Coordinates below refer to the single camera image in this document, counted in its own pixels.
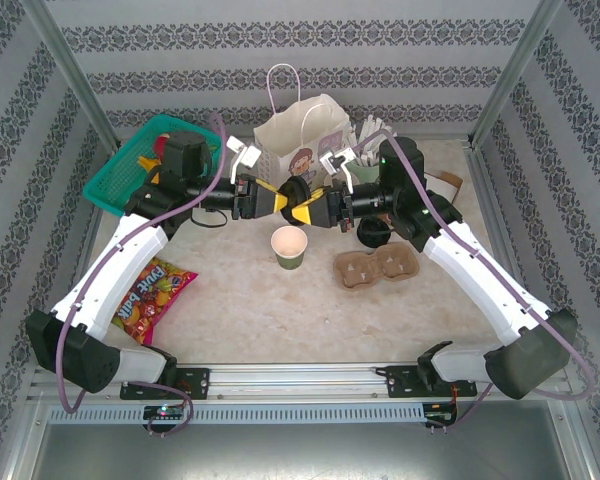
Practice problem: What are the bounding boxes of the white paper napkins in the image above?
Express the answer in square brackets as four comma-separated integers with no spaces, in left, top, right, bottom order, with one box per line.
[426,174,456,200]

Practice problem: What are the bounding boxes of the yellow toy banana bunch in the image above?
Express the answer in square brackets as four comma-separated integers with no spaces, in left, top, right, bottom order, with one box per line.
[138,155,162,185]

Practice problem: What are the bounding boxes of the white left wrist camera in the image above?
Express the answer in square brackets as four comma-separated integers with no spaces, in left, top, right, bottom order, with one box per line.
[226,135,262,179]

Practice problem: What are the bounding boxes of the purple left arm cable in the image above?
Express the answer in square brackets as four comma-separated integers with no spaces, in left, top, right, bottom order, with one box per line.
[58,112,229,437]

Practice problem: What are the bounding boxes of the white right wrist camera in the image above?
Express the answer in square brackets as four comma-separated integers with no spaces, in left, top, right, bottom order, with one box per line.
[318,146,357,176]

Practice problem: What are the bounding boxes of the colourful fruit candy bag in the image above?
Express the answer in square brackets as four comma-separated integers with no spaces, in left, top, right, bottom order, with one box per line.
[110,257,200,346]

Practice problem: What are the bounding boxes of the green paper cup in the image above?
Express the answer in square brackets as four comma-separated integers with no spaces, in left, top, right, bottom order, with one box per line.
[270,225,310,272]

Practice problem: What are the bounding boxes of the thin black cable loop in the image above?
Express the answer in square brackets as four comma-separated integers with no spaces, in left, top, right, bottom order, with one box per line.
[189,207,229,231]

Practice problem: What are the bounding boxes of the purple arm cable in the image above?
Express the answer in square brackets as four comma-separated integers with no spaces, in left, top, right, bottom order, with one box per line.
[352,132,597,435]
[58,112,229,437]

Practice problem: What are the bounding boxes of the slotted grey cable duct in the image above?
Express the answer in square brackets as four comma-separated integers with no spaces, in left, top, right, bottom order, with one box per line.
[47,403,426,426]

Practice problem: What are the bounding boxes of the white printed paper bag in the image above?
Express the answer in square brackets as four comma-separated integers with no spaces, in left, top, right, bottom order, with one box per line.
[253,63,354,189]

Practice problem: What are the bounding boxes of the brown cardboard napkin box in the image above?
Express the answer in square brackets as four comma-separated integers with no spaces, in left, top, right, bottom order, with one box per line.
[423,169,465,204]

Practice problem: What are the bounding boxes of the teal plastic basket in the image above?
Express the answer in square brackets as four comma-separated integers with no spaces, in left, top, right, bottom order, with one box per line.
[82,113,227,217]

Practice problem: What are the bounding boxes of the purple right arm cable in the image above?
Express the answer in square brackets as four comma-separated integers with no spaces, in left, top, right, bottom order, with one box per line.
[352,132,597,435]

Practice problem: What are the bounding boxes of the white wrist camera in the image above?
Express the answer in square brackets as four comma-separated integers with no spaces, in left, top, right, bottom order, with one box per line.
[318,146,357,176]
[226,135,262,179]

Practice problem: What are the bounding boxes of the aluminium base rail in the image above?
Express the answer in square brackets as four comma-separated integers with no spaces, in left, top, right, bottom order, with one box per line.
[29,362,571,401]

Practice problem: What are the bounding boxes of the black cup lid stack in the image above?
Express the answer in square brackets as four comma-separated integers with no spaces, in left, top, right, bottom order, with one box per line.
[357,217,392,250]

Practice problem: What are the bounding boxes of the aluminium frame post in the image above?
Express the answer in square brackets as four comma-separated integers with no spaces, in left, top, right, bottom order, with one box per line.
[471,0,565,147]
[19,0,122,149]

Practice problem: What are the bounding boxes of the brown cardboard cup tray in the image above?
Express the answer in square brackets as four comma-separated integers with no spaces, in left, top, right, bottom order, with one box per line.
[333,243,421,294]

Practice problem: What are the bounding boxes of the mint green straw holder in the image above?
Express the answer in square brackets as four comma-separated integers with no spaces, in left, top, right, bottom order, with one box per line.
[346,158,381,185]

